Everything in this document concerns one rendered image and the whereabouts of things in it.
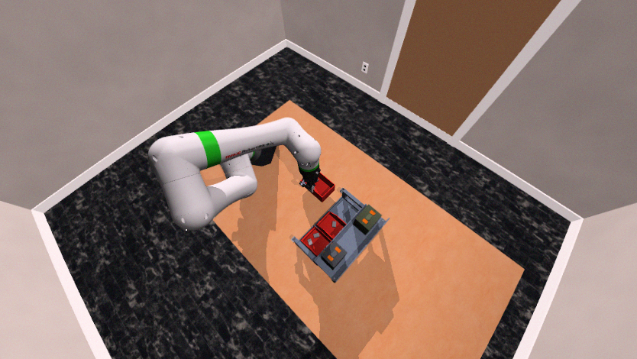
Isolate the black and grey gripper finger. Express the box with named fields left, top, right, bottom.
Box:
left=299, top=179, right=313, bottom=192
left=312, top=169, right=321, bottom=190

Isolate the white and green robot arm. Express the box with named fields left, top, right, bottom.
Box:
left=148, top=118, right=321, bottom=231

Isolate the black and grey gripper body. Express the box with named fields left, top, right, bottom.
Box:
left=302, top=174, right=318, bottom=182

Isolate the dark grey case with orange latches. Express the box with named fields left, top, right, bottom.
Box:
left=321, top=241, right=347, bottom=269

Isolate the grey metal shelf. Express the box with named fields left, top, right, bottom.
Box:
left=291, top=188, right=390, bottom=283

